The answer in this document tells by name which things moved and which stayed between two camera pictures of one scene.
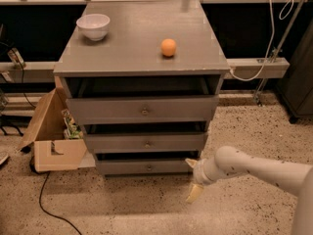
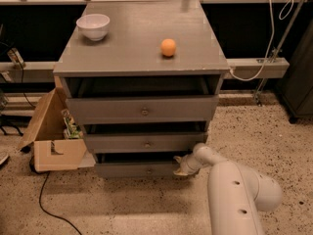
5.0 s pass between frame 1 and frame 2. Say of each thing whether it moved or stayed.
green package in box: stayed
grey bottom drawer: moved
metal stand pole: stayed
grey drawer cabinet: stayed
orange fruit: stayed
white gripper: moved
